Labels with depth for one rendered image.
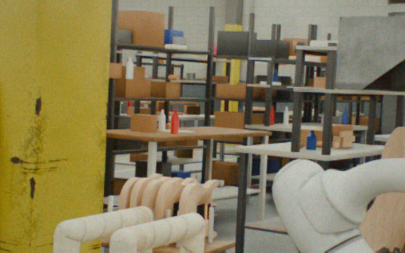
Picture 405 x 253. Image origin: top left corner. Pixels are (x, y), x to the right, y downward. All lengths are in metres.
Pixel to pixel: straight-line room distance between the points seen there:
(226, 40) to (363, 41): 9.16
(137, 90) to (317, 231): 7.46
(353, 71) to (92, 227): 0.78
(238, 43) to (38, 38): 8.76
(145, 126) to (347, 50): 6.15
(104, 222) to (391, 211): 0.83
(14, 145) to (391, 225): 0.89
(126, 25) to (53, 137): 6.95
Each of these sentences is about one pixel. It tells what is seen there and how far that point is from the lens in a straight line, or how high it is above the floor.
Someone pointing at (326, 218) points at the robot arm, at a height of 1.18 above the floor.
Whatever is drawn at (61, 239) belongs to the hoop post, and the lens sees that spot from 1.11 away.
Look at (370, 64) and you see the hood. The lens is 1.74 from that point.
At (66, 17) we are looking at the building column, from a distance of 2.19.
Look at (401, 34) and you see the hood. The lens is 1.73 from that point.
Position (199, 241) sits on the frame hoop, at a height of 1.18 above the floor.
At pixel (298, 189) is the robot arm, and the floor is 1.22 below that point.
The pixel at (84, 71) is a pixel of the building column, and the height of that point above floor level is 1.40.
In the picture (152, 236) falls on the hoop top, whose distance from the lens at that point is 1.10.
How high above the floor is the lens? 1.39
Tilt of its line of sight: 3 degrees down
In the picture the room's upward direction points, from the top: 3 degrees clockwise
